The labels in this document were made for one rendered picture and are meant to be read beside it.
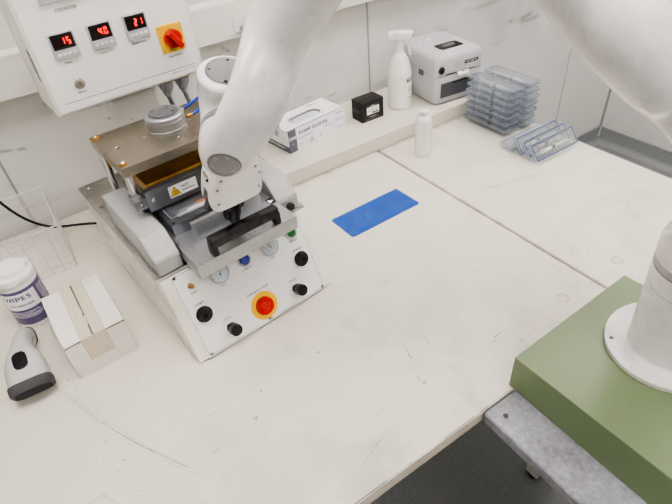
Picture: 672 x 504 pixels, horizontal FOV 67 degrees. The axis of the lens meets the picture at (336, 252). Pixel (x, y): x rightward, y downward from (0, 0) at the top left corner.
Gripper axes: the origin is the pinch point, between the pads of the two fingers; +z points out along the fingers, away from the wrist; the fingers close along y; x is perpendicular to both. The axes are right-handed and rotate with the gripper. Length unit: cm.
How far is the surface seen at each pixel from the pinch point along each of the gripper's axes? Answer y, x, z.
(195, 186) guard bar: -1.5, 11.1, 2.6
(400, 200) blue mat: 52, -3, 27
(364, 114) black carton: 71, 34, 32
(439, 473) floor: 33, -62, 85
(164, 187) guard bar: -7.5, 12.1, 0.2
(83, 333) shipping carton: -32.3, 2.8, 19.2
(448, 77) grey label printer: 99, 26, 23
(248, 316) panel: -4.1, -12.0, 19.4
